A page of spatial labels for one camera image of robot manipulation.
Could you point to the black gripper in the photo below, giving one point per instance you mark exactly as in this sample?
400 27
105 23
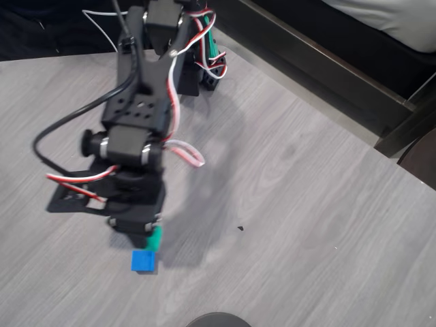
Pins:
133 225

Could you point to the green block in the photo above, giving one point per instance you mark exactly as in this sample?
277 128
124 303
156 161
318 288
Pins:
155 238

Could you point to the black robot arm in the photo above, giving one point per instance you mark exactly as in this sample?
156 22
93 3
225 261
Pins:
143 88

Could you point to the blue cube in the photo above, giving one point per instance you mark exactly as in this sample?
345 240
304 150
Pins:
144 261

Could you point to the dark round object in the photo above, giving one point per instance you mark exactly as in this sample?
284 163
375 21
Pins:
218 321

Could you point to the green table clamp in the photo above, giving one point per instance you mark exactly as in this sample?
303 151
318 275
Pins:
214 44

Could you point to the dark fabric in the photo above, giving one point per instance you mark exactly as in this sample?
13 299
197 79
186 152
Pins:
44 27

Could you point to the dark round stool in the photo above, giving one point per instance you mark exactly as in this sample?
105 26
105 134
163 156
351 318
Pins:
420 163

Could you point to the white mattress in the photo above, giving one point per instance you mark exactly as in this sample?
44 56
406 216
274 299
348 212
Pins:
391 20

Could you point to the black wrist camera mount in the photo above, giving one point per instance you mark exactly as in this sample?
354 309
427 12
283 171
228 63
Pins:
68 201

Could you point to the dark wooden bed frame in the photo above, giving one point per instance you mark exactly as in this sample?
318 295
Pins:
327 68

